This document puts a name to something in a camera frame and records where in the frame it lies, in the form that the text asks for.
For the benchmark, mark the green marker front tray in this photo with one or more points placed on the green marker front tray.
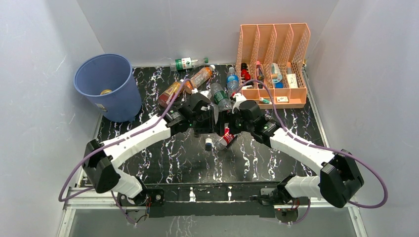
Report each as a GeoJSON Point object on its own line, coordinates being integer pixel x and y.
{"type": "Point", "coordinates": [265, 101]}

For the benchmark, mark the blue capped tube in organizer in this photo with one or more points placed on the blue capped tube in organizer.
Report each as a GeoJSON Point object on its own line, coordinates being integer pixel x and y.
{"type": "Point", "coordinates": [276, 76]}

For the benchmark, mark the orange plastic file organizer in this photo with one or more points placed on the orange plastic file organizer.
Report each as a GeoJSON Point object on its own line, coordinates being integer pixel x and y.
{"type": "Point", "coordinates": [269, 61]}

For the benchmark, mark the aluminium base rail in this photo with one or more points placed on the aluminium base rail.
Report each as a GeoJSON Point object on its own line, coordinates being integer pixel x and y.
{"type": "Point", "coordinates": [221, 210]}

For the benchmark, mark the brown tea bottle red label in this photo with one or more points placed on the brown tea bottle red label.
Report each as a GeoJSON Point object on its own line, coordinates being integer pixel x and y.
{"type": "Point", "coordinates": [165, 98]}

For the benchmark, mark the small white box front tray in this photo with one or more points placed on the small white box front tray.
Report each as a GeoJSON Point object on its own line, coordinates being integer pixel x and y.
{"type": "Point", "coordinates": [282, 99]}

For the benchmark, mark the blue plastic bin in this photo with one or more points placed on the blue plastic bin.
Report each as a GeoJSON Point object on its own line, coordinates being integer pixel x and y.
{"type": "Point", "coordinates": [114, 72]}

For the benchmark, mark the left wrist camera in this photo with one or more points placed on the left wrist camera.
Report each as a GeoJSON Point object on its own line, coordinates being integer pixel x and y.
{"type": "Point", "coordinates": [205, 93]}

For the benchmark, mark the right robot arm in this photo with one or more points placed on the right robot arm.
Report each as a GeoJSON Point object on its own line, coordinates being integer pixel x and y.
{"type": "Point", "coordinates": [337, 176]}

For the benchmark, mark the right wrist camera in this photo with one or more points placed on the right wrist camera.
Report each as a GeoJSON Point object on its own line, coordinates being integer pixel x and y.
{"type": "Point", "coordinates": [238, 98]}

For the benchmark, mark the blue label water bottle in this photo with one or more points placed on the blue label water bottle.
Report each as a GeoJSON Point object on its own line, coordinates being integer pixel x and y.
{"type": "Point", "coordinates": [232, 81]}

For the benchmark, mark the dark green label clear bottle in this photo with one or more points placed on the dark green label clear bottle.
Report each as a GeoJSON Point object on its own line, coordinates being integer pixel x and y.
{"type": "Point", "coordinates": [220, 97]}

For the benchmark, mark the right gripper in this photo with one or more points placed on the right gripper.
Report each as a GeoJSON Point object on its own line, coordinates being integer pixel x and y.
{"type": "Point", "coordinates": [231, 120]}

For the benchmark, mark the orange drink bottle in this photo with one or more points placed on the orange drink bottle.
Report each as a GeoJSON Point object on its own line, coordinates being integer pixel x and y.
{"type": "Point", "coordinates": [199, 78]}

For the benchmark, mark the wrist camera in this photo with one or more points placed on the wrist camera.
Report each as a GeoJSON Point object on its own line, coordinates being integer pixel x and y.
{"type": "Point", "coordinates": [205, 93]}
{"type": "Point", "coordinates": [238, 98]}

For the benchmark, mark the dark bottle in organizer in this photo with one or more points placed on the dark bottle in organizer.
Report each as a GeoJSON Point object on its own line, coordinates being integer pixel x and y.
{"type": "Point", "coordinates": [259, 72]}

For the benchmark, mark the red black items in organizer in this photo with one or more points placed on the red black items in organizer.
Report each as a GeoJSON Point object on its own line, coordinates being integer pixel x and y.
{"type": "Point", "coordinates": [245, 76]}

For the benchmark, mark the white box in organizer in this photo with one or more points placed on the white box in organizer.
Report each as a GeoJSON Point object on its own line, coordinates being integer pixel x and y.
{"type": "Point", "coordinates": [292, 81]}

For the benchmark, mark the red label red cap bottle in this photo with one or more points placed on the red label red cap bottle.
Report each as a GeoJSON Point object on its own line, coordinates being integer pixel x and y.
{"type": "Point", "coordinates": [222, 142]}

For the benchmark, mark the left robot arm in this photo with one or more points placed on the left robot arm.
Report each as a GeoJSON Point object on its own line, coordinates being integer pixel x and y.
{"type": "Point", "coordinates": [103, 167]}

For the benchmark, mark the yellow juice bottle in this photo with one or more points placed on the yellow juice bottle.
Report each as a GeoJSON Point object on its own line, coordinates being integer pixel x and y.
{"type": "Point", "coordinates": [107, 91]}

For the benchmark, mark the clear unlabelled plastic bottle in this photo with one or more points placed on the clear unlabelled plastic bottle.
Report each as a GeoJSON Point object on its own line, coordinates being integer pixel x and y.
{"type": "Point", "coordinates": [208, 144]}

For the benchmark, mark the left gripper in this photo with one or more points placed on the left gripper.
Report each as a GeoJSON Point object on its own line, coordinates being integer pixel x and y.
{"type": "Point", "coordinates": [210, 127]}

